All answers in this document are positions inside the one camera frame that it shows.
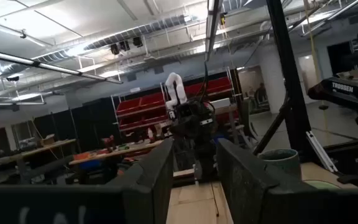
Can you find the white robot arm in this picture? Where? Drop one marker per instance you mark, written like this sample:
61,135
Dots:
176,90

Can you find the black table frame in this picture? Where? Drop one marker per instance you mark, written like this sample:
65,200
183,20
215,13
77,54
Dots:
286,77

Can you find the silver ceiling air duct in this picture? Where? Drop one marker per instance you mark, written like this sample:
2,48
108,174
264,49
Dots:
135,32

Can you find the teal speckled mug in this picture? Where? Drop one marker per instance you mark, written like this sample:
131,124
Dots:
287,165

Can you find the black ceiling box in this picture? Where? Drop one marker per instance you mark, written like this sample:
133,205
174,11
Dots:
124,45
114,49
137,41

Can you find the red shelving rack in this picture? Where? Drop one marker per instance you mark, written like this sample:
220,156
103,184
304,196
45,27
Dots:
141,107

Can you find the black partition wall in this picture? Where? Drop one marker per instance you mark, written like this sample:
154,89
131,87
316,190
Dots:
82,124

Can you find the person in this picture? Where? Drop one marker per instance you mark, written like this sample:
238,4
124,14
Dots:
261,93

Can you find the red power drill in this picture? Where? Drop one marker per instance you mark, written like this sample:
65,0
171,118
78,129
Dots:
109,143

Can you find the cardboard box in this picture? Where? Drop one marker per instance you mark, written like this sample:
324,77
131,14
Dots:
48,140

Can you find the aluminium rail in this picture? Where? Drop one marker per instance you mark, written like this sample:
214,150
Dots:
320,151

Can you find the long wooden workbench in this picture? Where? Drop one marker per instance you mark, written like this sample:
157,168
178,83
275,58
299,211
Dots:
42,148

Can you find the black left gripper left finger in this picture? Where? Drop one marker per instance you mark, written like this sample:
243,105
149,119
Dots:
73,205

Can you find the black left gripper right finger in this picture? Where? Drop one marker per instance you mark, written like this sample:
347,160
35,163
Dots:
275,205

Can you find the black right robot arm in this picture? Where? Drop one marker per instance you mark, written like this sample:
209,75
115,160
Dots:
205,161

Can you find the long ceiling light tube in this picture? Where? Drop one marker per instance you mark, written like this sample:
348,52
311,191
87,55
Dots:
57,68

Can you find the wooden workbench with tools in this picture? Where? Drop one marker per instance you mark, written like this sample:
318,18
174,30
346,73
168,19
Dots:
113,152

